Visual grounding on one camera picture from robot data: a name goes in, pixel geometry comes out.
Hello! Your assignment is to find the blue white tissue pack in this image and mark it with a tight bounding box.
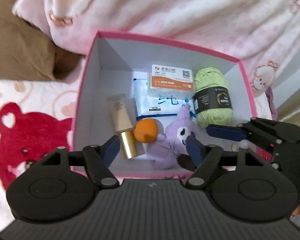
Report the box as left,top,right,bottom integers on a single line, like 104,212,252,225
133,79,196,120

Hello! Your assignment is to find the pink cardboard storage box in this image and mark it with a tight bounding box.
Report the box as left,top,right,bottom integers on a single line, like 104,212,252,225
71,31,257,179

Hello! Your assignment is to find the red bear plush blanket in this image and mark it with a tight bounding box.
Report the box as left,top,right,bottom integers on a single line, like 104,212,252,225
0,62,84,232

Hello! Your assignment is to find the purple plush toy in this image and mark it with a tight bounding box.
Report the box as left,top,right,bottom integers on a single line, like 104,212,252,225
146,104,198,170

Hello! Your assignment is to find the pink cartoon quilt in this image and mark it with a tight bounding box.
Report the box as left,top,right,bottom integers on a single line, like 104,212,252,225
12,0,300,98

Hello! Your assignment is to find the beige foundation bottle gold cap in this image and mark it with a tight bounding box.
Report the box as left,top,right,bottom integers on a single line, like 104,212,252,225
107,94,138,159

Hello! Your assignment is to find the clear floss pick box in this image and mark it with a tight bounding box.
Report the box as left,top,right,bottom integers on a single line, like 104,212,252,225
147,64,195,100

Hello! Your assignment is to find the green yarn ball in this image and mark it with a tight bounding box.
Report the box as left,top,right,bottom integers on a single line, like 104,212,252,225
193,67,233,128

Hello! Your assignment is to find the orange makeup sponge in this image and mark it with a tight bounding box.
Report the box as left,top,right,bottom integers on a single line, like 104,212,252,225
134,118,158,143

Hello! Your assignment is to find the brown pillow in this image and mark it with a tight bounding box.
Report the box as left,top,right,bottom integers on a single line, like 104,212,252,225
0,0,81,81

